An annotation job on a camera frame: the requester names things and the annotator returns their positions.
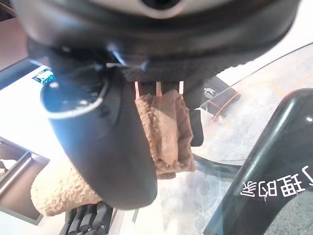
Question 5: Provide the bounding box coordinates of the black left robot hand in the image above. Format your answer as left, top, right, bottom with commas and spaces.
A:
64, 202, 113, 235

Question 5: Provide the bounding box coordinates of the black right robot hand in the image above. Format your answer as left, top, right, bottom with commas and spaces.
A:
12, 0, 301, 211

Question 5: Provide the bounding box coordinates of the tan terry cloth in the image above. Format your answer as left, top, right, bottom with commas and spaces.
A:
31, 89, 197, 217

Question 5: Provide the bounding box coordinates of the blue green sticker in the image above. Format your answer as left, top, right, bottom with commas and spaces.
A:
31, 69, 55, 86

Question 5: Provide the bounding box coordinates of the black bag white logo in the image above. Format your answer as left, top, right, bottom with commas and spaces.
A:
199, 76, 242, 118

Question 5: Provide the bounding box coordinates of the black glossy frame white lettering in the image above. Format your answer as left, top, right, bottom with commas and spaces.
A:
202, 88, 313, 235

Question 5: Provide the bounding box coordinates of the orange cable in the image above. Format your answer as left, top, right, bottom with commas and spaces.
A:
210, 72, 313, 138

